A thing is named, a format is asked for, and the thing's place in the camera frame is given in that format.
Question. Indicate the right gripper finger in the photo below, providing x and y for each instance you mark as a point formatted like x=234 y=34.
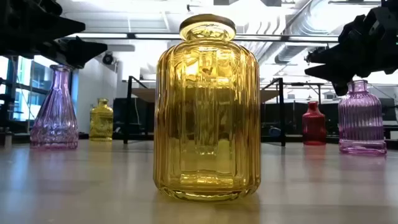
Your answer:
x=356 y=31
x=340 y=73

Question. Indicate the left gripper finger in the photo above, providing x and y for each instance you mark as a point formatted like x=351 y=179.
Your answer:
x=56 y=28
x=81 y=51

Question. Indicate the purple ribbed glass bottle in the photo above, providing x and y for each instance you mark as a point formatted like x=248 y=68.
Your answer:
x=362 y=124

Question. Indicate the small red glass bottle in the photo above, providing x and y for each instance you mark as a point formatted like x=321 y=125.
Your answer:
x=314 y=127

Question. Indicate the small yellow glass bottle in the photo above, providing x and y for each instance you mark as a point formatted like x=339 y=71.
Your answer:
x=101 y=123

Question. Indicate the purple conical glass vase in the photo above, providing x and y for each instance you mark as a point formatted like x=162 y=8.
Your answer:
x=54 y=124

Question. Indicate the large yellow ribbed glass jar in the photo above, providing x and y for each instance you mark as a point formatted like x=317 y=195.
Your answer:
x=206 y=124

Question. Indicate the wooden shelf with black legs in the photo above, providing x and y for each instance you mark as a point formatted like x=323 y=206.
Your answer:
x=143 y=93

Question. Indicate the black computer monitor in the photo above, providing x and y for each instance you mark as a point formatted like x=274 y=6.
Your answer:
x=391 y=109

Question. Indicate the blue round object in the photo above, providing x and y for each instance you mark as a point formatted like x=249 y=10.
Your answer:
x=275 y=132

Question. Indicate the long ceiling light rail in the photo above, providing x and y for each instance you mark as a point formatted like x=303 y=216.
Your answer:
x=99 y=35

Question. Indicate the silver ventilation duct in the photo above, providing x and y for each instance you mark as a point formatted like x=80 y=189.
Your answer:
x=298 y=31

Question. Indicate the window with dark frame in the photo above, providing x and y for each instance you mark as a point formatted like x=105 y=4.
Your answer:
x=25 y=105

